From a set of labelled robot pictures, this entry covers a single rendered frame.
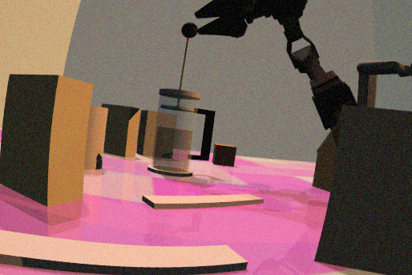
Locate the french press coffee maker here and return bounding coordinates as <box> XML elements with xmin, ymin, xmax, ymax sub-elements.
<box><xmin>147</xmin><ymin>22</ymin><xmax>215</xmax><ymax>177</ymax></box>

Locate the tan flat bar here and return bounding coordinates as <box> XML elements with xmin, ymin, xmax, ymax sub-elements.
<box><xmin>142</xmin><ymin>194</ymin><xmax>264</xmax><ymax>209</ymax></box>
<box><xmin>0</xmin><ymin>230</ymin><xmax>248</xmax><ymax>275</ymax></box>

